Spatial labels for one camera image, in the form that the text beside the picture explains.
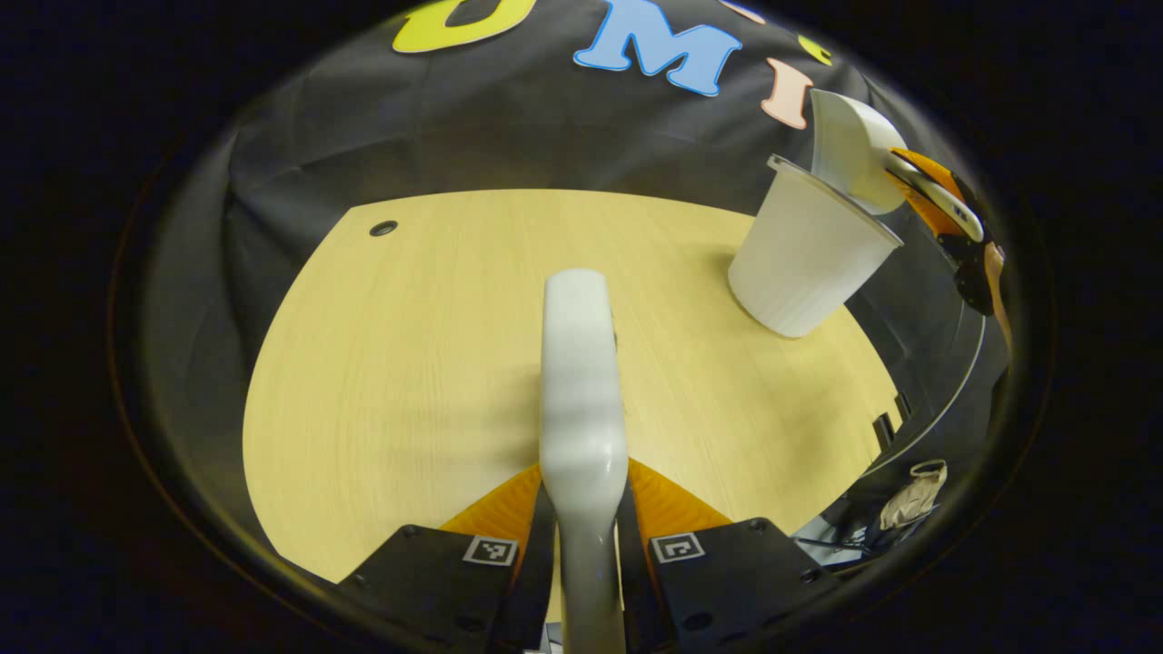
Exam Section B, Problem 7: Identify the wooden desktop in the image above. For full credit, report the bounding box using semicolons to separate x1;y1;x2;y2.
242;188;905;587

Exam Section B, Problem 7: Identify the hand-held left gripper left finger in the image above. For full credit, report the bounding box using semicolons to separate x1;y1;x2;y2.
336;463;557;654

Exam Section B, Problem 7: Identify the grey plastic dustpan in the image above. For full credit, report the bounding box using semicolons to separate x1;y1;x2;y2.
809;88;985;244

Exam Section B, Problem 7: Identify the small white broom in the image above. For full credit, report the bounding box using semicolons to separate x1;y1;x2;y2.
539;268;631;654

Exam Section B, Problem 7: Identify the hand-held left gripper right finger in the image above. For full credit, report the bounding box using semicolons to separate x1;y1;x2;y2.
618;457;846;654

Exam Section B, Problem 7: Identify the brown paper bag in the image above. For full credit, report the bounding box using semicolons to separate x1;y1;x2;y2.
878;460;949;532

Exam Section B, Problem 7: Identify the white garbage bin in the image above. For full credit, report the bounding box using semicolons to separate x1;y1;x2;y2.
727;154;905;340

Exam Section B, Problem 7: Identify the black backdrop cloth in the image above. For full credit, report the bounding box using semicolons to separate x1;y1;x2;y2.
141;0;1005;491

